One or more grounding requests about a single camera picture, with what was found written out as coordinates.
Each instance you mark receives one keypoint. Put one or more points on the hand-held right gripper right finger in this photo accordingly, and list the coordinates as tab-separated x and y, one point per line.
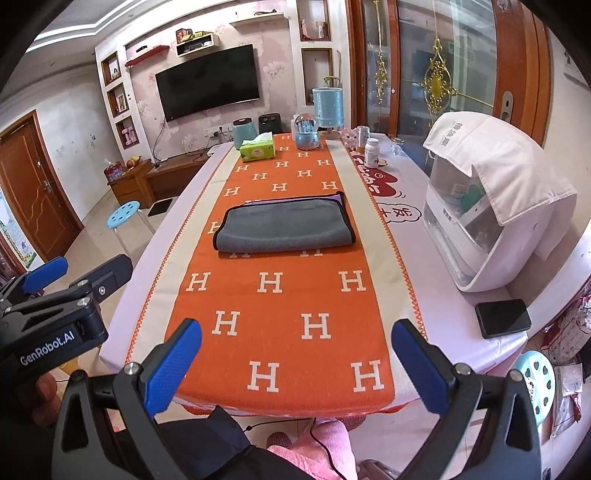
420	369

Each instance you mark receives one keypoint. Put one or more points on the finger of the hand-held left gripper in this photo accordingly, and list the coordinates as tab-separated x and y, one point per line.
44	273
111	272

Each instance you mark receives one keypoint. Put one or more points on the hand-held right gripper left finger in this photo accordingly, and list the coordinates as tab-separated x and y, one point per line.
173	369

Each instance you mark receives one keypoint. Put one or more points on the grey towel with black trim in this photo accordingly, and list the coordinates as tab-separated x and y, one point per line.
281	226

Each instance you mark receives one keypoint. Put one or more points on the person's left hand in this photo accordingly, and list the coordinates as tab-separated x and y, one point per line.
44	392

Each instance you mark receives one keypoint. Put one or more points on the blue round stool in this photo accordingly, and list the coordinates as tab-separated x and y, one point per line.
123	214

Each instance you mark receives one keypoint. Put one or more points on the white printed tablecloth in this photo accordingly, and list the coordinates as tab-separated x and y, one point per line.
461	318

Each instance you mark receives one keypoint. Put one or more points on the dark floor mat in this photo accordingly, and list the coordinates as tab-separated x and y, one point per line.
160	207

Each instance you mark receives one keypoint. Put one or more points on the brown wooden door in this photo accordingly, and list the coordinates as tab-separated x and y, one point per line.
37	189

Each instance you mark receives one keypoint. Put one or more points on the person's dark jacket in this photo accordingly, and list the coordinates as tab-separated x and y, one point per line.
217	447

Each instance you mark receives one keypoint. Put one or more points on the black smartphone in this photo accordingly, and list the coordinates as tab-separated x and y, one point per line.
503	318

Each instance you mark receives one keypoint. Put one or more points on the red package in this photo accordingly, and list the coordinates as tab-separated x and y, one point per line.
114	171

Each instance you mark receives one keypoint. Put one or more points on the wooden television cabinet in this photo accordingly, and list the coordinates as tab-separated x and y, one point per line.
161	177

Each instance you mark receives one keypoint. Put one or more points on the fruit pile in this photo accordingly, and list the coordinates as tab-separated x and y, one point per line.
133	161

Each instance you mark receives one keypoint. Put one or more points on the pale blue plastic stool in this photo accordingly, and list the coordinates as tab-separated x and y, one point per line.
538	378

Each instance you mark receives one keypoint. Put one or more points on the white countertop appliance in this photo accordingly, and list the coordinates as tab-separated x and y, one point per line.
489	258

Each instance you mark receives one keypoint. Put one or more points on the orange patterned blanket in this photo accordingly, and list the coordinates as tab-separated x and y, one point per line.
286	300

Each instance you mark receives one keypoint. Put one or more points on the person's pink trousers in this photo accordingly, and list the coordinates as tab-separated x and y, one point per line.
300	454

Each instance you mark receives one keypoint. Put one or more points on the plastic bags pile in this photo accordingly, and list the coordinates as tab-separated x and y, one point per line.
570	332

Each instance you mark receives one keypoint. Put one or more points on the teal canister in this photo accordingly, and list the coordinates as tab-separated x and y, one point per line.
241	134

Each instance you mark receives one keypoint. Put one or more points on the green tissue box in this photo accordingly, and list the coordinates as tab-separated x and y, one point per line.
256	148

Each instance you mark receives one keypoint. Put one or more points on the black small appliance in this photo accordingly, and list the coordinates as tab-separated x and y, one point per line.
266	124

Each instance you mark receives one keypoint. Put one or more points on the black flat television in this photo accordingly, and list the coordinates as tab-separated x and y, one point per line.
207	81

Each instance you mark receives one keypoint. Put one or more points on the white pill bottle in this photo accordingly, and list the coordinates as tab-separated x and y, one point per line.
372	154

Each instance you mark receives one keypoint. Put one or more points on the small glass jar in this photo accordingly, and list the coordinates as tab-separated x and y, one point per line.
398	146

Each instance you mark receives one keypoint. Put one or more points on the white cover cloth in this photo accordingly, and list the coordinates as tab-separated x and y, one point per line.
508	161

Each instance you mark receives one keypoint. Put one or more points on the blue snow globe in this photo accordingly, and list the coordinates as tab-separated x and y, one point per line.
305	134

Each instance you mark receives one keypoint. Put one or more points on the pink figurine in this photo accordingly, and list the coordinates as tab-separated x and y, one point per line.
348	137

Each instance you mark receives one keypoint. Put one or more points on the gold door ornament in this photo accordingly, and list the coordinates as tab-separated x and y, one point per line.
437	81

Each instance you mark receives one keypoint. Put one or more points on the wooden framed glass door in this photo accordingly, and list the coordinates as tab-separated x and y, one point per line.
521	50

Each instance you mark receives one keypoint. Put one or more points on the wall poster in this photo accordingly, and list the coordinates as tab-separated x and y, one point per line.
16	235

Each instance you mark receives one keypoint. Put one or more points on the red wall shelf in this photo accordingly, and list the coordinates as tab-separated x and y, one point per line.
145	54

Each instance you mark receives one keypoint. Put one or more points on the white box wall shelf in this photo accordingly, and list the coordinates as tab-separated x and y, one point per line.
197	46

